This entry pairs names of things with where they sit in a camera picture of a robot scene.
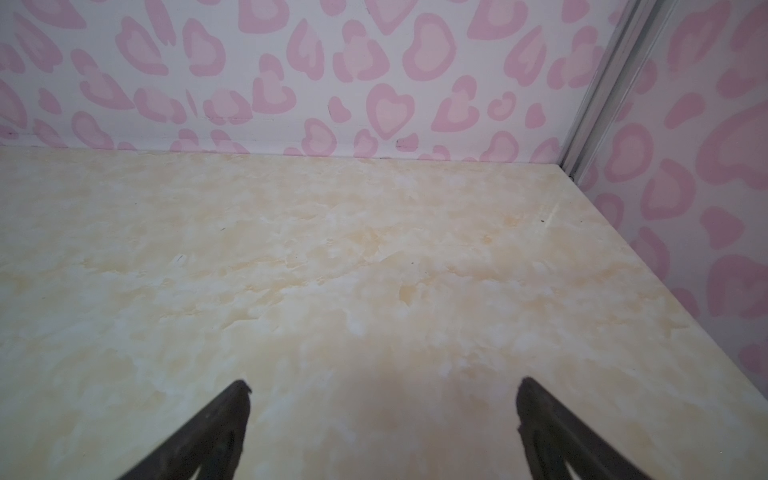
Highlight aluminium right back corner post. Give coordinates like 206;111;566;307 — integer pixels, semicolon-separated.
558;0;676;183

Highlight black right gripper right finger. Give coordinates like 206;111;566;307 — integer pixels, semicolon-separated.
516;377;650;480

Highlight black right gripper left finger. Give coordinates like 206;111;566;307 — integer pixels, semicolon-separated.
120;380;251;480

